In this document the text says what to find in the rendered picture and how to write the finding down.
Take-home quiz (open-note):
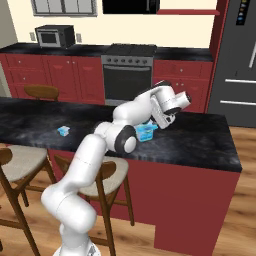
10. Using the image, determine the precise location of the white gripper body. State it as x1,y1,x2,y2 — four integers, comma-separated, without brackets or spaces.
150,94,169,131

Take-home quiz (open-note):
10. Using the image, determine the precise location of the large blue yogurt container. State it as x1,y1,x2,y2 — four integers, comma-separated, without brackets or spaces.
134,121,159,143

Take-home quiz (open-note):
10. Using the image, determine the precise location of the small blue yogurt container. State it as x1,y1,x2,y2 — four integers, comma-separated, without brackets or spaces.
56,125,72,137

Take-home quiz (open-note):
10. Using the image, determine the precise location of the red base cupboards run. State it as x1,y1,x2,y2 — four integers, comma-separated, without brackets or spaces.
152,59,214,114
0,52,106,106

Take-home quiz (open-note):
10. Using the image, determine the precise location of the silver oven with black hob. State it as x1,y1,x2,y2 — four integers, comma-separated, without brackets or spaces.
100,43,158,107

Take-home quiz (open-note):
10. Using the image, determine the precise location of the wooden stool with beige seat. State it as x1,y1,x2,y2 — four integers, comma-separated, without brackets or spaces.
53,153,136,256
0,144,58,256

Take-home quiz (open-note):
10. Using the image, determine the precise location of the dark grey fridge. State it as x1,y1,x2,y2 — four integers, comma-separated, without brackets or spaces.
207,0,256,129

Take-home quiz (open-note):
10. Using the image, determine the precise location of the red kitchen island base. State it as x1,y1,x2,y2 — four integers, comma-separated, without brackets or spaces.
46,148,242,256

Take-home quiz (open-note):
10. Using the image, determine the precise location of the tall red side panel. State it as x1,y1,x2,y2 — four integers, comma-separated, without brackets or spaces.
203,0,231,114

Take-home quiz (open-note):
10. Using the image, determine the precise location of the black range hood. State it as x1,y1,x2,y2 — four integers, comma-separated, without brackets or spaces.
101,0,161,15

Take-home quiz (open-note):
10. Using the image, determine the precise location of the brown wooden stool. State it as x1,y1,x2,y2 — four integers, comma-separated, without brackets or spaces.
23,84,61,102

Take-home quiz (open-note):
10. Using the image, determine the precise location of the black and silver microwave oven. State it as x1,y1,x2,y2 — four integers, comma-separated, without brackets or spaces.
34,24,77,50

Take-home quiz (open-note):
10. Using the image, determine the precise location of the grey framed window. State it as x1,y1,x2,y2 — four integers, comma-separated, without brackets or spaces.
30,0,99,18

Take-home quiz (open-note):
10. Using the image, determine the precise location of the red wall shelf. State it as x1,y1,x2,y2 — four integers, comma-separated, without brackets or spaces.
156,9,221,17

